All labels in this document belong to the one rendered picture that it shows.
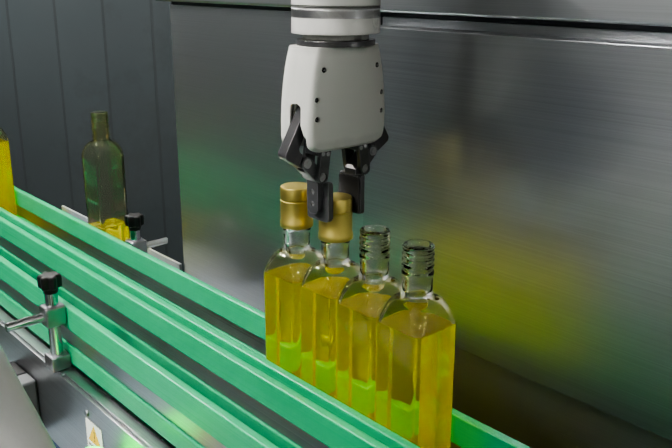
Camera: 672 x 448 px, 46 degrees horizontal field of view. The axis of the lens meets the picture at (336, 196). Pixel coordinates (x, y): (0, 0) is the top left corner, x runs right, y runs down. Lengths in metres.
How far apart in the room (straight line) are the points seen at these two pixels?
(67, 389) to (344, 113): 0.55
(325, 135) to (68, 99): 2.76
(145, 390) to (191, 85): 0.52
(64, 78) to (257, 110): 2.37
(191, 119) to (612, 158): 0.74
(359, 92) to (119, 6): 2.61
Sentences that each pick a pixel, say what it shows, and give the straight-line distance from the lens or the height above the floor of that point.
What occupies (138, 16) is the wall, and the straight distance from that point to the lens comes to 3.30.
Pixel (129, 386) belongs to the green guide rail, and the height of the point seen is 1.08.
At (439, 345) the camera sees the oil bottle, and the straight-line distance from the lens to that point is 0.74.
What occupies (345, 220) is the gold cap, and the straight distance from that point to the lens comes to 0.79.
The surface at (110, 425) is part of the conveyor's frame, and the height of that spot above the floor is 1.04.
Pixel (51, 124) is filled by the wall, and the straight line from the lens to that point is 3.51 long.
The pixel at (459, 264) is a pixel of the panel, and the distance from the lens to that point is 0.86.
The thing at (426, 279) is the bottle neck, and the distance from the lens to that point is 0.72.
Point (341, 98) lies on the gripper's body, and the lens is 0.74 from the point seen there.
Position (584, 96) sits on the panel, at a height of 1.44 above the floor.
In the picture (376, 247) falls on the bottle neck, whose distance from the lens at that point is 0.75.
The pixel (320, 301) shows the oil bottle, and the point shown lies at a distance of 0.80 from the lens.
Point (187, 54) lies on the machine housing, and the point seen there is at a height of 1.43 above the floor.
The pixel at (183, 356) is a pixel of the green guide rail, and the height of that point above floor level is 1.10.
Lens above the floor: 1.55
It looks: 16 degrees down
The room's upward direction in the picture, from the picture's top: straight up
